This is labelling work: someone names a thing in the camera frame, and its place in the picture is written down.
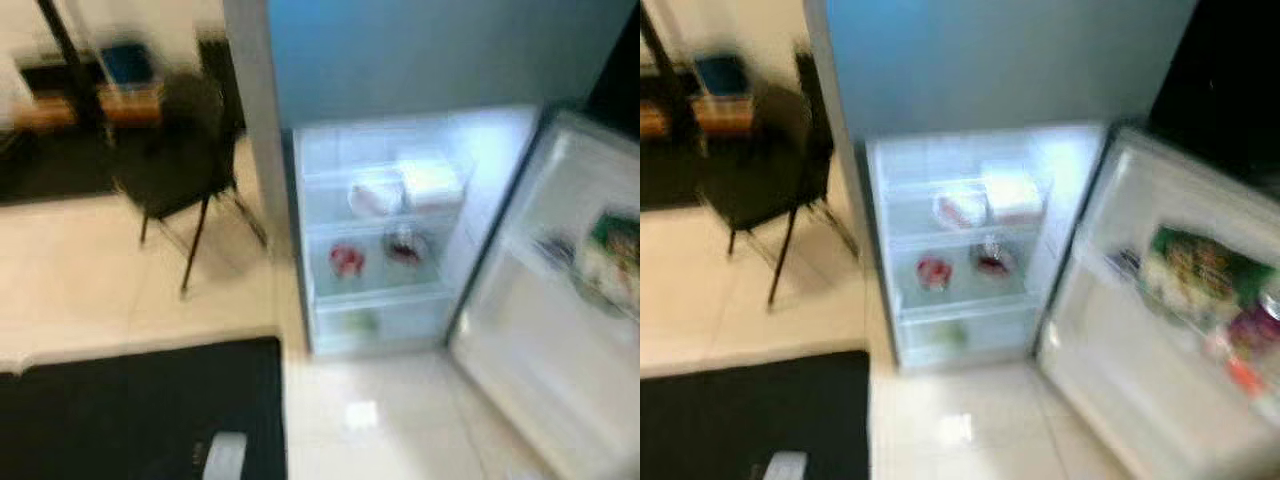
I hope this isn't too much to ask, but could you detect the clear crisper drawer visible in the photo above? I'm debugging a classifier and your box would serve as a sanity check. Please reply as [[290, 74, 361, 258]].
[[894, 299, 1038, 367], [311, 289, 453, 354]]

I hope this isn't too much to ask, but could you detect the black floor mat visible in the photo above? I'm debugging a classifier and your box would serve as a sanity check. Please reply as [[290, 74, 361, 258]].
[[641, 130, 723, 212], [641, 349, 872, 480], [0, 336, 287, 480], [0, 124, 132, 207]]

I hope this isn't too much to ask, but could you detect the white plate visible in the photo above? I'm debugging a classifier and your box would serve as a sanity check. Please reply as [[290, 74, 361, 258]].
[[932, 184, 990, 232], [347, 171, 407, 220]]

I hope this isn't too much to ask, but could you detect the black cabinet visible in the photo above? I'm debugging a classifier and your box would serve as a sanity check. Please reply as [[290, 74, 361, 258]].
[[1144, 0, 1280, 177], [584, 8, 640, 137]]

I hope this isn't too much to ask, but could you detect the small cardboard box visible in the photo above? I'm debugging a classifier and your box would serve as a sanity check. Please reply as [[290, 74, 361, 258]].
[[97, 84, 164, 127], [689, 94, 754, 137]]

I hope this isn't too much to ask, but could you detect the green food packet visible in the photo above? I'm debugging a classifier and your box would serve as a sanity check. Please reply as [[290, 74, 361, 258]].
[[584, 211, 640, 302], [1139, 227, 1277, 322]]

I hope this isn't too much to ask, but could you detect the black folding chair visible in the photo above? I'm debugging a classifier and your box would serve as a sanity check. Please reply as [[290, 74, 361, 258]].
[[699, 44, 862, 310], [109, 38, 270, 300]]

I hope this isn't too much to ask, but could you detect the steel bowl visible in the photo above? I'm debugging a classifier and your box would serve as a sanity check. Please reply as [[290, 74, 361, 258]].
[[381, 227, 432, 270], [967, 237, 1020, 280]]

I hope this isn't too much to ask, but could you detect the glass fridge shelf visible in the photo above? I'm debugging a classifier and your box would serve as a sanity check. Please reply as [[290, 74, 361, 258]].
[[880, 226, 1041, 251], [303, 214, 456, 239], [878, 178, 1053, 205], [303, 164, 473, 193]]

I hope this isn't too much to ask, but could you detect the red bowl with plastic wrap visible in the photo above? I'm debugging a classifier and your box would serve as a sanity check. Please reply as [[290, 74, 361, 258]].
[[914, 254, 954, 292], [327, 242, 368, 280]]

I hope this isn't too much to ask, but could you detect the clear door shelf bin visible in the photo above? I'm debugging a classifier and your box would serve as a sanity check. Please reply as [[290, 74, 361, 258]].
[[1074, 239, 1280, 402], [504, 224, 640, 327]]

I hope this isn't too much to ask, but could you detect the white lidded container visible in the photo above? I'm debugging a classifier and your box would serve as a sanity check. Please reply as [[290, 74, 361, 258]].
[[397, 157, 467, 212], [981, 169, 1047, 224]]

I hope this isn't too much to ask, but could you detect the black stand pole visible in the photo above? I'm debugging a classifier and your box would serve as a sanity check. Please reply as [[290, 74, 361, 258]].
[[641, 8, 702, 132], [37, 0, 102, 132]]

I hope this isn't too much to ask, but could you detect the blue bin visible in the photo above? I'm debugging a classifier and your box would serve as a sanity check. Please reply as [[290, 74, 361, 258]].
[[97, 39, 157, 90], [692, 51, 752, 100]]

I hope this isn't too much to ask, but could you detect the purple packet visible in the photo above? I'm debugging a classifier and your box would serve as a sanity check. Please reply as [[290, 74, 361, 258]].
[[1224, 299, 1280, 362]]

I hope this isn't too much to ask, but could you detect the red orange bottle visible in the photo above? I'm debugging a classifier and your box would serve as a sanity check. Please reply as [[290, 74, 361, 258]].
[[1224, 354, 1267, 402]]

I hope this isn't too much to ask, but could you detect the grey freezer door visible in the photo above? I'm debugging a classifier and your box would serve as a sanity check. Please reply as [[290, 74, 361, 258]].
[[824, 0, 1198, 142], [266, 0, 633, 130]]

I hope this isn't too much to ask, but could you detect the large fridge door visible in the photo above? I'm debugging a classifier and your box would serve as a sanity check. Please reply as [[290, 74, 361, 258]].
[[1034, 124, 1280, 480], [447, 107, 640, 480]]

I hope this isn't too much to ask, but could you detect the grey fridge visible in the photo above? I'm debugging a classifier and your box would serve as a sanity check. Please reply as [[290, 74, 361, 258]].
[[804, 0, 1201, 374], [221, 0, 606, 361]]

